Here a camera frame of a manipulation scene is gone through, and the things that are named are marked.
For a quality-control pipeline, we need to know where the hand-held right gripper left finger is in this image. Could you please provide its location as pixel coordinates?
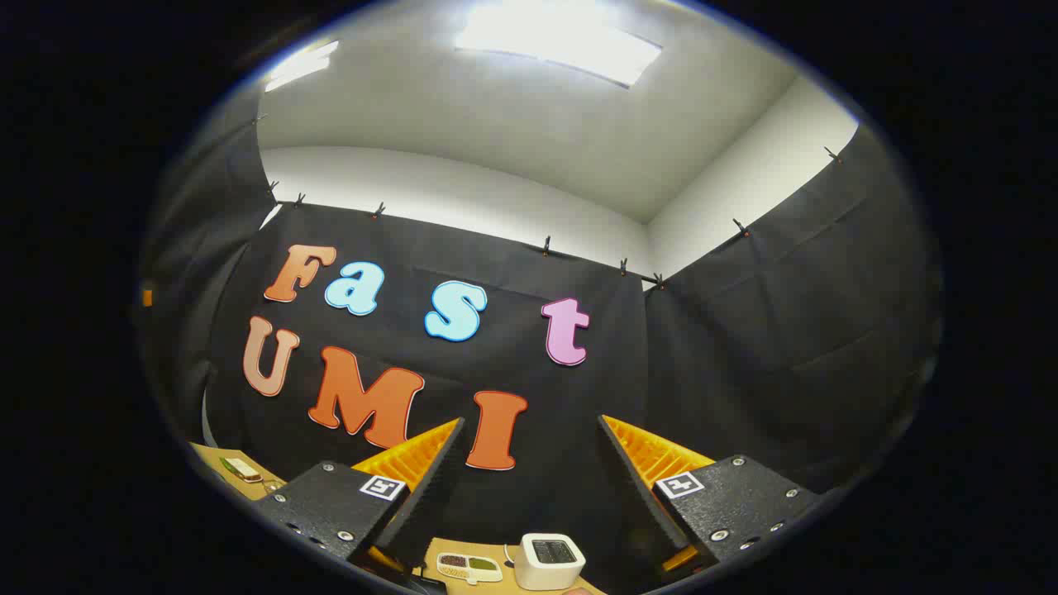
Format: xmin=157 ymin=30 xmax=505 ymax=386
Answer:
xmin=252 ymin=417 xmax=466 ymax=573

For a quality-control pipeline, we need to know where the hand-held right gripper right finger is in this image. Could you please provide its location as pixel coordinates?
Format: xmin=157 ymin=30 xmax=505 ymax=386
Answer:
xmin=597 ymin=415 xmax=823 ymax=575

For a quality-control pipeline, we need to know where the white divided dish of beans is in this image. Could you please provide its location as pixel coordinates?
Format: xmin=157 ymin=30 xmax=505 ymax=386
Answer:
xmin=436 ymin=552 xmax=504 ymax=585

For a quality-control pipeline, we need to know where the white toaster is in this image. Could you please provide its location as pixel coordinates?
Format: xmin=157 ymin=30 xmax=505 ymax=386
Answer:
xmin=514 ymin=533 xmax=587 ymax=592

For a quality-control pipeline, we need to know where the row of small cloth clips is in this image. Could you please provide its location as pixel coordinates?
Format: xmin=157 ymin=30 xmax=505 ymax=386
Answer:
xmin=248 ymin=114 xmax=844 ymax=290

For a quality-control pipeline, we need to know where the small ceiling light panel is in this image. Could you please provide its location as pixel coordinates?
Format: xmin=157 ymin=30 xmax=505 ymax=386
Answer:
xmin=264 ymin=40 xmax=341 ymax=93

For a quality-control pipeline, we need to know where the large ceiling light panel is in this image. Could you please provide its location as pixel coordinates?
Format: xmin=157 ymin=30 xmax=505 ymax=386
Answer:
xmin=453 ymin=0 xmax=663 ymax=88

